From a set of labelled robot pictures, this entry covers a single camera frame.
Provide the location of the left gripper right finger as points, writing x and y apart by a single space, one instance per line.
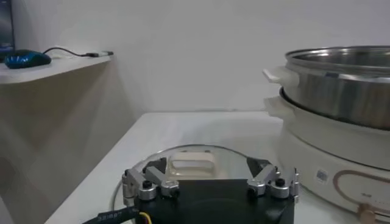
265 178

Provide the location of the stainless steel steamer pot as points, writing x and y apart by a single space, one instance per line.
335 94

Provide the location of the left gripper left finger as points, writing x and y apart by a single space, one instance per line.
155 177

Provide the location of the dark monitor screen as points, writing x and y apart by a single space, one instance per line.
6 27

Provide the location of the blue computer mouse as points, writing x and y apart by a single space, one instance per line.
26 59

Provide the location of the white side desk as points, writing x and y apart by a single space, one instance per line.
45 71

